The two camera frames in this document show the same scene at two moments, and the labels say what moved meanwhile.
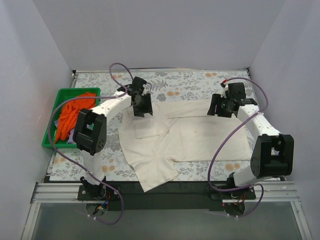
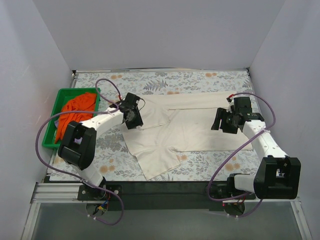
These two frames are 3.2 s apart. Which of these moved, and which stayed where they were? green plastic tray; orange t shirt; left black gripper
Moved: left black gripper
Stayed: green plastic tray; orange t shirt
